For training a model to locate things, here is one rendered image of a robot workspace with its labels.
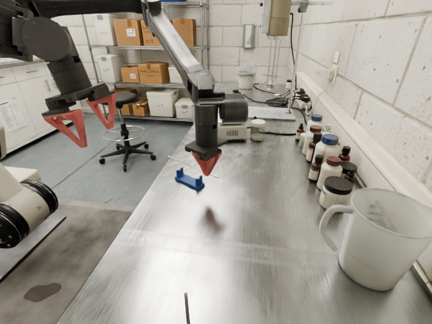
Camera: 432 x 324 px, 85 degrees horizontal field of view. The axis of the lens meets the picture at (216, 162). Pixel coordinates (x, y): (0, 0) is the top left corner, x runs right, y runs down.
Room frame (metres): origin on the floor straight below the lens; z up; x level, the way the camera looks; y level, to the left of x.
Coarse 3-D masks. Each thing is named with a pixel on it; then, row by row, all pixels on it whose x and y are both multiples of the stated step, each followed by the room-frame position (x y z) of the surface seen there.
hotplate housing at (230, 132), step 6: (222, 126) 0.92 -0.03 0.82; (228, 126) 0.92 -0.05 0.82; (234, 126) 0.93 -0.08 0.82; (240, 126) 0.93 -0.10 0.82; (246, 126) 0.94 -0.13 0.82; (222, 132) 0.92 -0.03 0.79; (228, 132) 0.92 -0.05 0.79; (234, 132) 0.92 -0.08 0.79; (240, 132) 0.92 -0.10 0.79; (246, 132) 0.93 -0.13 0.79; (228, 138) 0.92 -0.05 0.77; (234, 138) 0.92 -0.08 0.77; (240, 138) 0.92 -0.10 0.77
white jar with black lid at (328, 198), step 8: (336, 176) 0.54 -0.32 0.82; (328, 184) 0.50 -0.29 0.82; (336, 184) 0.50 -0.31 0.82; (344, 184) 0.50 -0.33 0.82; (352, 184) 0.50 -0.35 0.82; (328, 192) 0.49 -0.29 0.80; (336, 192) 0.48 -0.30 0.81; (344, 192) 0.48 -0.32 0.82; (320, 200) 0.51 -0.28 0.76; (328, 200) 0.49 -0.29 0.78; (336, 200) 0.48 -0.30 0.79; (344, 200) 0.48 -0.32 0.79
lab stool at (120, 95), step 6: (120, 96) 2.13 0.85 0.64; (126, 96) 2.13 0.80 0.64; (120, 102) 2.02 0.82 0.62; (126, 102) 2.05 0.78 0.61; (120, 114) 2.16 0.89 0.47; (132, 150) 2.15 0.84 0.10; (102, 156) 2.05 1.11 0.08; (108, 156) 2.07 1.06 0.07; (102, 162) 2.05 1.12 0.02; (126, 168) 1.92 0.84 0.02
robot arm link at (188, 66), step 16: (144, 0) 0.87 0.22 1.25; (160, 0) 0.85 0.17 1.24; (160, 16) 0.84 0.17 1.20; (160, 32) 0.78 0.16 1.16; (176, 32) 0.78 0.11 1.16; (176, 48) 0.72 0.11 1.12; (176, 64) 0.69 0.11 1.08; (192, 64) 0.66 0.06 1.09; (192, 80) 0.60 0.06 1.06; (192, 96) 0.62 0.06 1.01
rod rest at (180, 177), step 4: (180, 168) 0.65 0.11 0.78; (176, 172) 0.63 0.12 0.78; (180, 172) 0.64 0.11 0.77; (176, 176) 0.64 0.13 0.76; (180, 176) 0.64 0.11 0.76; (184, 176) 0.64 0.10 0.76; (188, 176) 0.64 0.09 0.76; (200, 176) 0.60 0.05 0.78; (180, 180) 0.62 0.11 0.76; (184, 180) 0.61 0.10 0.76; (188, 180) 0.61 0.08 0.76; (192, 180) 0.61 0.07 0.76; (196, 180) 0.58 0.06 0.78; (200, 180) 0.59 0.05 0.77; (188, 184) 0.60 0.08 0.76; (192, 184) 0.59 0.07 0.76; (196, 184) 0.58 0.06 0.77; (200, 184) 0.59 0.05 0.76; (196, 188) 0.58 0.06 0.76; (200, 188) 0.58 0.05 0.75
